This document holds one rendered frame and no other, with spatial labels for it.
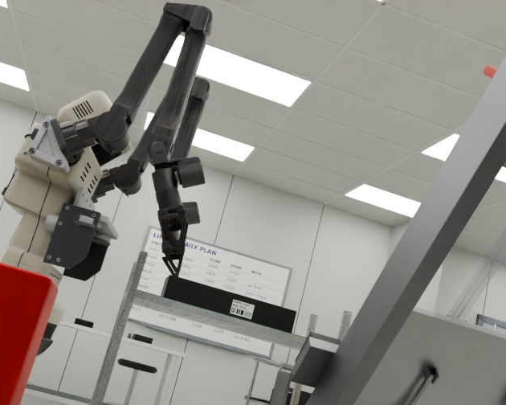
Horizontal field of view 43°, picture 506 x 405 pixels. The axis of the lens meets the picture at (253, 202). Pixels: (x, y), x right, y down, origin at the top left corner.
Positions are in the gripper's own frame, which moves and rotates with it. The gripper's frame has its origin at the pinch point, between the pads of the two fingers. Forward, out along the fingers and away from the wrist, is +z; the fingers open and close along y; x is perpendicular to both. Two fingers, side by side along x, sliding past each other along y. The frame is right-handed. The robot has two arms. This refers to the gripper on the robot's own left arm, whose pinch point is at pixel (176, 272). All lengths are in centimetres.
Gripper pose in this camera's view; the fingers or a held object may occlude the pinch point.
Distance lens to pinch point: 199.2
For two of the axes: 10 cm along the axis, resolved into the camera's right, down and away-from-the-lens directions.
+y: -1.6, 2.8, 9.5
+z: 1.8, 9.5, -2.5
